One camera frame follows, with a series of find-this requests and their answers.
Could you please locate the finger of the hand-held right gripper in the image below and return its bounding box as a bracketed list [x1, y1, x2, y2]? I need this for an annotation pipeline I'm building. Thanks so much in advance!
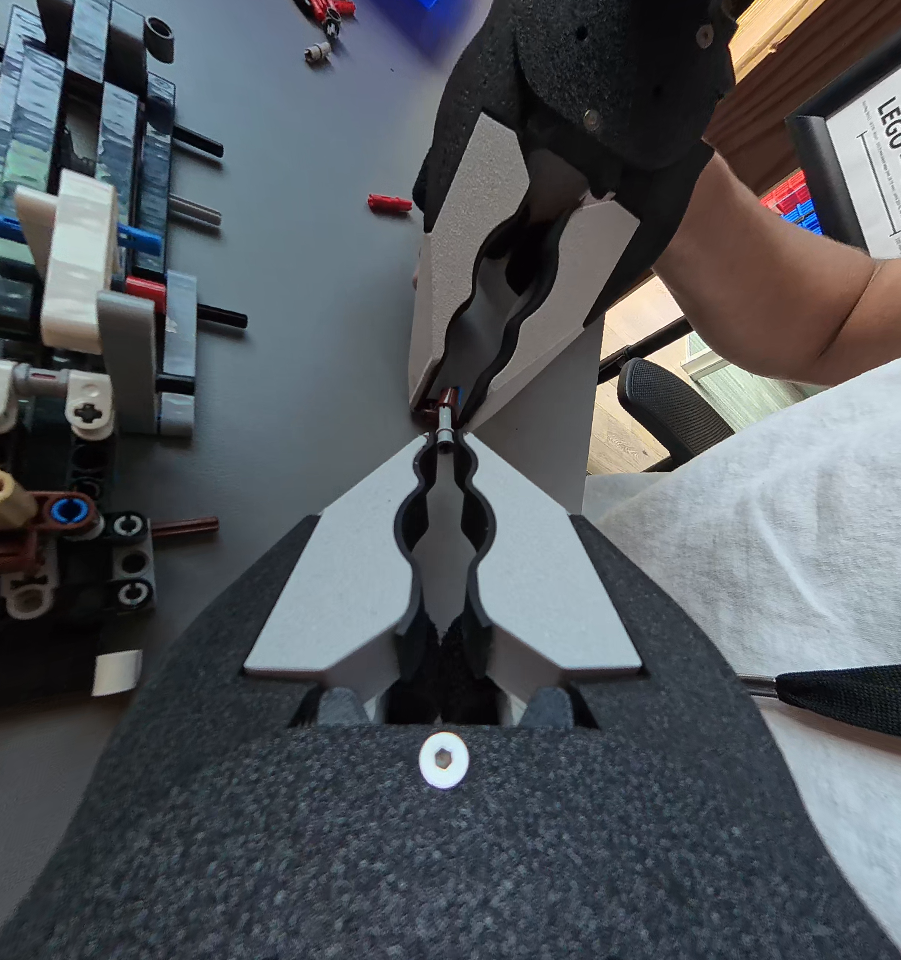
[456, 148, 641, 431]
[407, 111, 534, 415]

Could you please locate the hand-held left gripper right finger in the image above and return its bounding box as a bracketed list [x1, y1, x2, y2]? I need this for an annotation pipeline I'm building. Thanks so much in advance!
[452, 432, 644, 726]

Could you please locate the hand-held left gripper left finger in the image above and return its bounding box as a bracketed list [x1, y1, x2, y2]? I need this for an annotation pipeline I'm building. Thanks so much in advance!
[242, 432, 438, 723]

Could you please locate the brown lego connector with blue pin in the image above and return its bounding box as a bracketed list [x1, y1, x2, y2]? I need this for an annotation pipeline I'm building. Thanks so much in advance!
[419, 384, 468, 423]

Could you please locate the person's right forearm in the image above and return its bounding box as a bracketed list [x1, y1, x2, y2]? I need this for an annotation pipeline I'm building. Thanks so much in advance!
[651, 153, 901, 388]

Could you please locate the black metal bar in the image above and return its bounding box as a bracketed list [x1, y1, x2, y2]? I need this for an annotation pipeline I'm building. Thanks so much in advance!
[596, 313, 693, 385]

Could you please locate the wooden shelf board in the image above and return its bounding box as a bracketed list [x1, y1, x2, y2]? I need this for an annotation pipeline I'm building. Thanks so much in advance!
[701, 0, 901, 198]

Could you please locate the black mesh office chair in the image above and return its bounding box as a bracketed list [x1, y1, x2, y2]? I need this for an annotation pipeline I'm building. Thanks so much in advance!
[617, 357, 737, 474]

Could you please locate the red storage bin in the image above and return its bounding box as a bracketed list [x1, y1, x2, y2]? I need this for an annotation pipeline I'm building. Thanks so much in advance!
[758, 170, 809, 219]

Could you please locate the blue storage bin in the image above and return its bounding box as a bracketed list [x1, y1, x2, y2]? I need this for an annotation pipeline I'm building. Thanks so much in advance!
[780, 198, 827, 238]

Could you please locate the white shirt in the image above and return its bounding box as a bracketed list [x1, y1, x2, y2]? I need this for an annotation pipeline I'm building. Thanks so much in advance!
[581, 345, 901, 960]

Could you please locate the black framed instruction sign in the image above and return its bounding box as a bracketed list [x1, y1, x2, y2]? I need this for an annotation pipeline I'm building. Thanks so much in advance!
[785, 41, 901, 261]

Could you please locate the black lanyard strap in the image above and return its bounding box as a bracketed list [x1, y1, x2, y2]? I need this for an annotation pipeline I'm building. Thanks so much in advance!
[735, 660, 901, 745]

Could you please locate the partly built lego vehicle frame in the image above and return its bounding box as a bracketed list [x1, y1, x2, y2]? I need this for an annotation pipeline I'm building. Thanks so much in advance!
[0, 0, 250, 702]

